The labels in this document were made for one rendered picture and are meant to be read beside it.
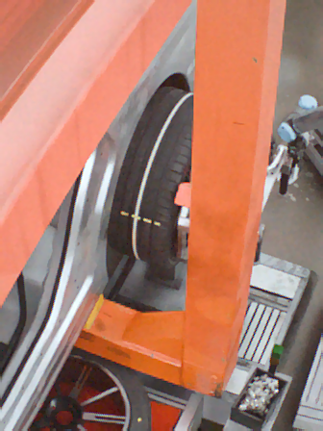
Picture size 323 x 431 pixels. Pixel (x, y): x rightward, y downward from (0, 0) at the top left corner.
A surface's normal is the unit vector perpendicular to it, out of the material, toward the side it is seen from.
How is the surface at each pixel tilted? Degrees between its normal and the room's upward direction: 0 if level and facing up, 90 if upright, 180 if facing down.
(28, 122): 0
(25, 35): 0
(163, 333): 36
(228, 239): 90
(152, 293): 0
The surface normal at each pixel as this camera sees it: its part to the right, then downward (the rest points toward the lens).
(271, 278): 0.00, -0.60
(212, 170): -0.39, 0.74
